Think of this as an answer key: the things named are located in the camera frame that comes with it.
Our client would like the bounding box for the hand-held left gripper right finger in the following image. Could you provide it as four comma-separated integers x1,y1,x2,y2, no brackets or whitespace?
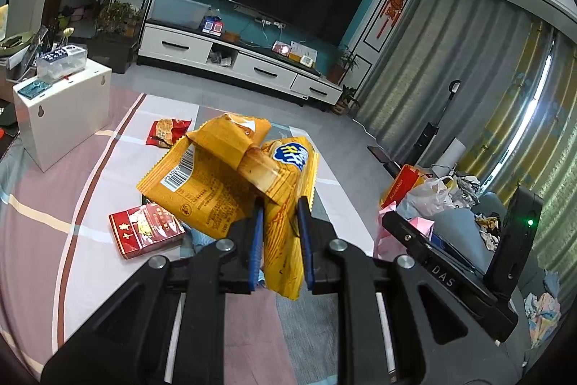
296,196,519,385

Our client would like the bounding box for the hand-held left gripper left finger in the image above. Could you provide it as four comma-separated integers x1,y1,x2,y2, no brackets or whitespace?
40,198,265,385

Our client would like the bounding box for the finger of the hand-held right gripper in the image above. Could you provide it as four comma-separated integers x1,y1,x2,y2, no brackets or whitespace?
382,211,434,267

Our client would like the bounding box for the yellow snack bag blue logo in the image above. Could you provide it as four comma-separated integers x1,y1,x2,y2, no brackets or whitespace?
238,136,321,301

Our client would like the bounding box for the yellow snack bag with barcode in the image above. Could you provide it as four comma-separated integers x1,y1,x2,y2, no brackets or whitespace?
136,113,272,242

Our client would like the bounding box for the pink paper sheet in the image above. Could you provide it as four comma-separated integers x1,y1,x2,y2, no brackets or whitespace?
373,206,436,260

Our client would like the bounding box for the white plastic bag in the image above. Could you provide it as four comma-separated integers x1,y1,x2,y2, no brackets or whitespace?
396,175,457,219

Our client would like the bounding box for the red and yellow carton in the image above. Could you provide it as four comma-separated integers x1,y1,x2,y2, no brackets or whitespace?
380,163,432,210

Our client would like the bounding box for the upright vacuum cleaner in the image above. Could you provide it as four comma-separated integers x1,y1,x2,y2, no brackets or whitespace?
408,79,462,167

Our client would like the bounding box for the red cigarette box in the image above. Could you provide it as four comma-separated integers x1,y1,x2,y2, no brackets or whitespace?
109,203,186,260

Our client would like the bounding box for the red snack packet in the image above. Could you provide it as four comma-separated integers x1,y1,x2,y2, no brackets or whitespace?
146,118,193,148

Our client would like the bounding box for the small potted floor plant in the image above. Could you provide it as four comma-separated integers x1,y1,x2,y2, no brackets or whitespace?
332,84,362,115

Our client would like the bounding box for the grey curtain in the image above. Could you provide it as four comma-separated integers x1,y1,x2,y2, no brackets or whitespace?
355,0,577,268

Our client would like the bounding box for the potted plant brown pot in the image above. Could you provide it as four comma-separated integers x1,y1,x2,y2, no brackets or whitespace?
326,46,360,85

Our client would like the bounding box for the white desk calendar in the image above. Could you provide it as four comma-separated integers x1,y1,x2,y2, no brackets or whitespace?
288,41,317,68

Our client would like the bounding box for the plaid tablecloth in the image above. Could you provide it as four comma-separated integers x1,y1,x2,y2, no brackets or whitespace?
0,91,389,385

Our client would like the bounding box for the white television cabinet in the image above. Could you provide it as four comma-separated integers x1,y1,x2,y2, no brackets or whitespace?
137,19,344,106

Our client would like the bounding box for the white box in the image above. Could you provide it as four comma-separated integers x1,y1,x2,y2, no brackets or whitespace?
12,59,113,173

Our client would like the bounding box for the clear storage tub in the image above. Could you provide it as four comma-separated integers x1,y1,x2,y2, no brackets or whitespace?
153,0,208,30

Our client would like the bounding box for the leafy plant on stand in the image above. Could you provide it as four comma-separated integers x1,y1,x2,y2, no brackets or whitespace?
94,1,143,39

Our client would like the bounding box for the clear plastic container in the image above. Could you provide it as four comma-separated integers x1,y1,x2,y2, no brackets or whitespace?
36,45,88,80

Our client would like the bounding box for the teal patterned card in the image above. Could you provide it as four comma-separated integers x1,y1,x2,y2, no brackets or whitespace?
19,80,50,100

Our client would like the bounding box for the red knot wall decoration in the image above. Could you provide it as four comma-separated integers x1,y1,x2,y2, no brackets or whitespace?
376,0,409,39

